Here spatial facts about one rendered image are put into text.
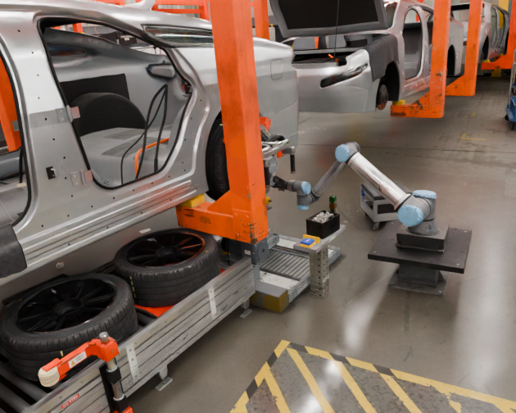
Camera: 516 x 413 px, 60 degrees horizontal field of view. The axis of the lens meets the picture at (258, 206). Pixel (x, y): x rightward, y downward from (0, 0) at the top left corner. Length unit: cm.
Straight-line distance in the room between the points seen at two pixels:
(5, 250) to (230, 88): 140
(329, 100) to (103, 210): 363
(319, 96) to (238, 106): 313
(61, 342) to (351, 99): 431
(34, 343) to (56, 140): 97
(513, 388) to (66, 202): 244
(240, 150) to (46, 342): 140
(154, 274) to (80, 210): 55
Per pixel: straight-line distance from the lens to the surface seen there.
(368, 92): 570
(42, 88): 244
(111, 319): 239
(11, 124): 478
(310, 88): 566
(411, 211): 299
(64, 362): 220
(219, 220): 291
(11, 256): 239
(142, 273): 272
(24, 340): 243
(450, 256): 318
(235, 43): 253
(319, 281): 313
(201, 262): 274
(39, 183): 242
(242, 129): 258
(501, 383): 272
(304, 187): 340
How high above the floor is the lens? 174
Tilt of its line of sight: 21 degrees down
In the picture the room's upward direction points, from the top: 5 degrees counter-clockwise
